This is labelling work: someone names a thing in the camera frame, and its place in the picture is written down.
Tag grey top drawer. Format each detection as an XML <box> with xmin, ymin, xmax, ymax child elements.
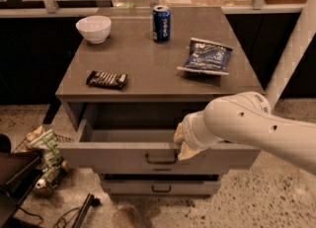
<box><xmin>58</xmin><ymin>119</ymin><xmax>259</xmax><ymax>175</ymax></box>

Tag grey bottom drawer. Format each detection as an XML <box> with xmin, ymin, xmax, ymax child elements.
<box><xmin>100</xmin><ymin>174</ymin><xmax>220</xmax><ymax>196</ymax></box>

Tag blue chip bag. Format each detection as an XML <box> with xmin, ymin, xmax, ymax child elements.
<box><xmin>177</xmin><ymin>38</ymin><xmax>233</xmax><ymax>76</ymax></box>

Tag black cable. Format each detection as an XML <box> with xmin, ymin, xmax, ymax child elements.
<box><xmin>18</xmin><ymin>205</ymin><xmax>83</xmax><ymax>228</ymax></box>

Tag white bowl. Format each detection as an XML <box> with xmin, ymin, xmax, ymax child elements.
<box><xmin>76</xmin><ymin>16</ymin><xmax>112</xmax><ymax>43</ymax></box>

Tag black bar on floor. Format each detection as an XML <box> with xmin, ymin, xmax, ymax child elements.
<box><xmin>71</xmin><ymin>193</ymin><xmax>101</xmax><ymax>228</ymax></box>

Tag black furniture piece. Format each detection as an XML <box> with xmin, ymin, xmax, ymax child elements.
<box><xmin>0</xmin><ymin>133</ymin><xmax>43</xmax><ymax>228</ymax></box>

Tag silver can in basket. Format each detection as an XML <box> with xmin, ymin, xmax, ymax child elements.
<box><xmin>34</xmin><ymin>179</ymin><xmax>53</xmax><ymax>197</ymax></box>

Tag green snack bag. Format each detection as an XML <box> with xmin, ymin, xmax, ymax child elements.
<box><xmin>27</xmin><ymin>129</ymin><xmax>63</xmax><ymax>172</ymax></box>

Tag blue soda can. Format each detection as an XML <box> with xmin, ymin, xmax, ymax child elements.
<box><xmin>152</xmin><ymin>5</ymin><xmax>171</xmax><ymax>42</ymax></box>

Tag dark chocolate bar wrapper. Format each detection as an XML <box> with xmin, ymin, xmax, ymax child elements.
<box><xmin>86</xmin><ymin>70</ymin><xmax>127</xmax><ymax>89</ymax></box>

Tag white diagonal frame post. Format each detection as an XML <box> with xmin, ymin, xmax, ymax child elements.
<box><xmin>266</xmin><ymin>0</ymin><xmax>316</xmax><ymax>109</ymax></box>

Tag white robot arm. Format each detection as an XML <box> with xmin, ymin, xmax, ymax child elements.
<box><xmin>174</xmin><ymin>92</ymin><xmax>316</xmax><ymax>175</ymax></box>

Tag grey drawer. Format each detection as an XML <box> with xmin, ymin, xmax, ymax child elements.
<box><xmin>58</xmin><ymin>119</ymin><xmax>259</xmax><ymax>175</ymax></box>
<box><xmin>100</xmin><ymin>174</ymin><xmax>220</xmax><ymax>196</ymax></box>

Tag black wire basket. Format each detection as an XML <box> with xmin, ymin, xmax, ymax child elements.
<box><xmin>13</xmin><ymin>134</ymin><xmax>72</xmax><ymax>191</ymax></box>

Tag grey drawer cabinet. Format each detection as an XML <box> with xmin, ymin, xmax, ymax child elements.
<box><xmin>54</xmin><ymin>5</ymin><xmax>266</xmax><ymax>197</ymax></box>

